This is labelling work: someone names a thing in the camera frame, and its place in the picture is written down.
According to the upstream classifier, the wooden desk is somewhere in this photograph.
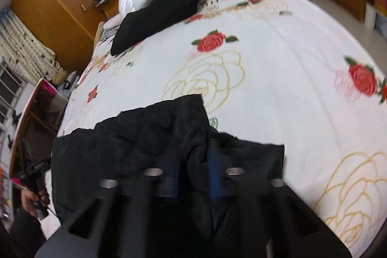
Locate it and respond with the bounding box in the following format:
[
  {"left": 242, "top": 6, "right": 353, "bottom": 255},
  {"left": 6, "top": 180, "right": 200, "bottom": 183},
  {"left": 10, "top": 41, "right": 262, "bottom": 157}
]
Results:
[{"left": 9, "top": 79, "right": 67, "bottom": 179}]

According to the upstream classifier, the white floral bed blanket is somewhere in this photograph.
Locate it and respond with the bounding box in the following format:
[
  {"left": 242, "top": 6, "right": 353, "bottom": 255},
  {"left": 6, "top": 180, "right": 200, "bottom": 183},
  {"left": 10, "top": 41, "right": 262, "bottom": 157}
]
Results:
[{"left": 59, "top": 0, "right": 386, "bottom": 257}]

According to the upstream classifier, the person's left hand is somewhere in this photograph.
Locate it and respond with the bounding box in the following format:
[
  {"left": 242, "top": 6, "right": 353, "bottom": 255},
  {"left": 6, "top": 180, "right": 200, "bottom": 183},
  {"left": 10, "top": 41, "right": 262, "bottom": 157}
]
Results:
[{"left": 21, "top": 187, "right": 50, "bottom": 218}]

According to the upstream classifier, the patterned window curtain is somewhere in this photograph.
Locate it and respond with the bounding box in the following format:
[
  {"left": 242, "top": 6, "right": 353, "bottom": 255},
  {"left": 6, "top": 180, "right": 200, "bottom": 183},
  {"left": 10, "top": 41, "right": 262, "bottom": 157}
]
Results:
[{"left": 0, "top": 7, "right": 63, "bottom": 84}]

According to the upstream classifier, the folded black garment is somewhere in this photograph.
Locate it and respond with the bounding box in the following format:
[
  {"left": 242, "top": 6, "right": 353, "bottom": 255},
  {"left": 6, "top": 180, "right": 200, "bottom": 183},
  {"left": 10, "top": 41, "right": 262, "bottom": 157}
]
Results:
[{"left": 110, "top": 0, "right": 199, "bottom": 56}]

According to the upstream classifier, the black puffer jacket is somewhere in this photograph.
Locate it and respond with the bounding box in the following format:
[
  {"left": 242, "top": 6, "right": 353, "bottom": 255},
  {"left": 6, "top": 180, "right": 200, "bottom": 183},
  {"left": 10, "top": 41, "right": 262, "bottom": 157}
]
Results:
[{"left": 52, "top": 95, "right": 285, "bottom": 257}]

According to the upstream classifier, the left wooden wardrobe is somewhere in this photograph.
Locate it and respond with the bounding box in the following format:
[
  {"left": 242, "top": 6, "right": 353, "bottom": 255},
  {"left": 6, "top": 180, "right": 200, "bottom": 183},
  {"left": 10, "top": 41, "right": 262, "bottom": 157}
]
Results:
[{"left": 10, "top": 0, "right": 106, "bottom": 74}]

